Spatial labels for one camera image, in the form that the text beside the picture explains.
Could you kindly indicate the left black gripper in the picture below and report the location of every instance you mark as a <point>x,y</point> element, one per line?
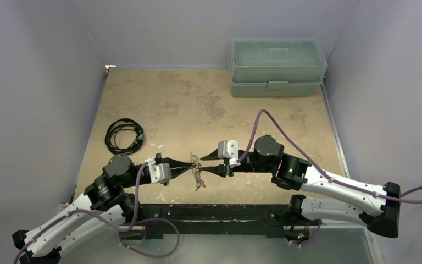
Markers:
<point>177,167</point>

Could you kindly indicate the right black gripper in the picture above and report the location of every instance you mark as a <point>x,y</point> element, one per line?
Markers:
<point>226,168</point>

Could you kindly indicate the silver foot-shaped keyring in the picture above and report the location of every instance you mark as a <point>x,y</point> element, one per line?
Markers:
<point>196,171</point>

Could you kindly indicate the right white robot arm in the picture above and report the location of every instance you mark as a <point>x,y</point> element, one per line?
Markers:
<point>369,205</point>

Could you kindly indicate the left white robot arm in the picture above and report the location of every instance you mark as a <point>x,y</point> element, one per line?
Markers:
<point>112,199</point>

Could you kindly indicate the green plastic storage box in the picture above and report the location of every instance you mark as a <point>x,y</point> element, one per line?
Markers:
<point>276,67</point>

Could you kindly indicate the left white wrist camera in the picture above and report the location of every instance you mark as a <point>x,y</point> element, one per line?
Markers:
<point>159,172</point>

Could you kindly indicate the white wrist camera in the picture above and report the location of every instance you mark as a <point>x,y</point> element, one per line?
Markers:
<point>159,172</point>
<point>228,150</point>

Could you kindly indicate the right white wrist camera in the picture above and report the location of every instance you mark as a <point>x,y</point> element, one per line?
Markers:
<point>228,150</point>

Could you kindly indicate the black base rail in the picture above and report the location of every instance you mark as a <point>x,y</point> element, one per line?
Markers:
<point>270,220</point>

